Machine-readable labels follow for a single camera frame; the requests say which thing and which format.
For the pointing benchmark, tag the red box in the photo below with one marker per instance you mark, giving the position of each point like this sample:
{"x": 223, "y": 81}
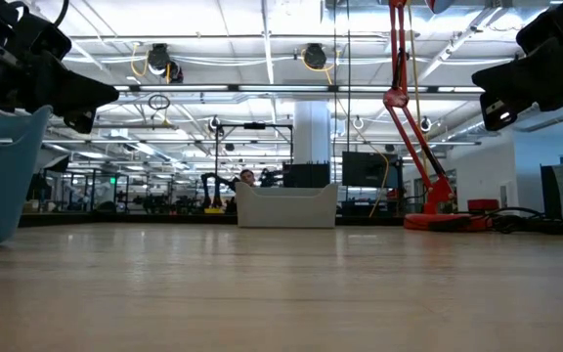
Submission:
{"x": 482, "y": 204}

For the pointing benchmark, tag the black cabinet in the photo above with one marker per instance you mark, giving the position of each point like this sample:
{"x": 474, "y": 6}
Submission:
{"x": 306, "y": 175}

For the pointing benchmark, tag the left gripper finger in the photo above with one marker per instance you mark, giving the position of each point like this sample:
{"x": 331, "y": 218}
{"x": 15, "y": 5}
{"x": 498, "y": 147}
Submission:
{"x": 76, "y": 83}
{"x": 76, "y": 103}

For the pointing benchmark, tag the red desk lamp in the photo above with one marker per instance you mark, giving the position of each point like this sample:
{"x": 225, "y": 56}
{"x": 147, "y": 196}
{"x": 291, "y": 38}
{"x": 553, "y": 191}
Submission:
{"x": 399, "y": 98}

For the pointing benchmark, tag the person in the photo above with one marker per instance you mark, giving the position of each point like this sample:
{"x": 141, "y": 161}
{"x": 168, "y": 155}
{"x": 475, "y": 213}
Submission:
{"x": 247, "y": 177}

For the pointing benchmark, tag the black background monitor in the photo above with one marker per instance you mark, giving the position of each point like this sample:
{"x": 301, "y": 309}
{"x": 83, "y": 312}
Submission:
{"x": 369, "y": 168}

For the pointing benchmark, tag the grey plastic bin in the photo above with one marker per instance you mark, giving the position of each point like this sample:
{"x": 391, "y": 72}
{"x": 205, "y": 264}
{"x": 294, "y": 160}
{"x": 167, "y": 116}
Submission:
{"x": 286, "y": 207}

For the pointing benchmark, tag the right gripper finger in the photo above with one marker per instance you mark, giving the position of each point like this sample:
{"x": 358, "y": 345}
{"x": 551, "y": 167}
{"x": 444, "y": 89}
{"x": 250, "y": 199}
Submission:
{"x": 516, "y": 71}
{"x": 526, "y": 88}

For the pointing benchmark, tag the black background robot arm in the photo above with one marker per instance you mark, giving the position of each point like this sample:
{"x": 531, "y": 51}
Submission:
{"x": 269, "y": 177}
{"x": 206, "y": 188}

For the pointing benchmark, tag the black background rig frame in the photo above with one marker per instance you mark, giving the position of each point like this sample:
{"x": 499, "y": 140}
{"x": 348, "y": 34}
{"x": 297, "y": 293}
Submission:
{"x": 254, "y": 125}

